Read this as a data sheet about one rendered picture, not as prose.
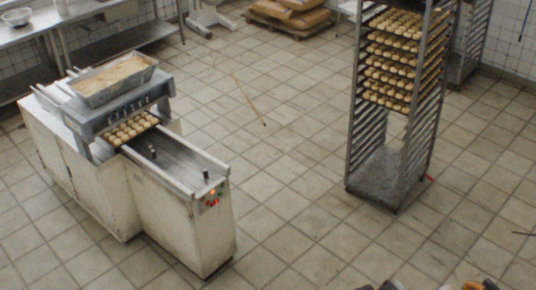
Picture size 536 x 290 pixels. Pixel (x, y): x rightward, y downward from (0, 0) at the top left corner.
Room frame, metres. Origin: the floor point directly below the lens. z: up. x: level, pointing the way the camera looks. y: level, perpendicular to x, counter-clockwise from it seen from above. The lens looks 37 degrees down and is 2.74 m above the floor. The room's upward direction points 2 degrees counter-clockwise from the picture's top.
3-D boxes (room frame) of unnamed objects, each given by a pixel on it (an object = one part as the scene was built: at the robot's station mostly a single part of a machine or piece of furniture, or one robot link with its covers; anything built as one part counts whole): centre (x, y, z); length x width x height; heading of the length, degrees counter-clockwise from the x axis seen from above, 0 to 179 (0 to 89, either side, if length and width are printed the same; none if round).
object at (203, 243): (2.32, 0.64, 0.45); 0.70 x 0.34 x 0.90; 48
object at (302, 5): (6.14, -0.50, 0.47); 0.72 x 0.42 x 0.17; 139
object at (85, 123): (2.66, 1.02, 1.01); 0.72 x 0.33 x 0.34; 138
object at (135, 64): (2.66, 1.01, 1.28); 0.54 x 0.27 x 0.06; 138
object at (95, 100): (2.66, 1.02, 1.25); 0.56 x 0.29 x 0.14; 138
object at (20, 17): (4.72, 2.74, 0.94); 0.33 x 0.33 x 0.12
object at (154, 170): (2.63, 1.20, 0.87); 2.01 x 0.03 x 0.07; 48
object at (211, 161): (2.84, 1.00, 0.87); 2.01 x 0.03 x 0.07; 48
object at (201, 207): (2.07, 0.37, 0.77); 0.24 x 0.04 x 0.14; 138
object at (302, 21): (6.15, -0.53, 0.19); 0.72 x 0.42 x 0.15; 138
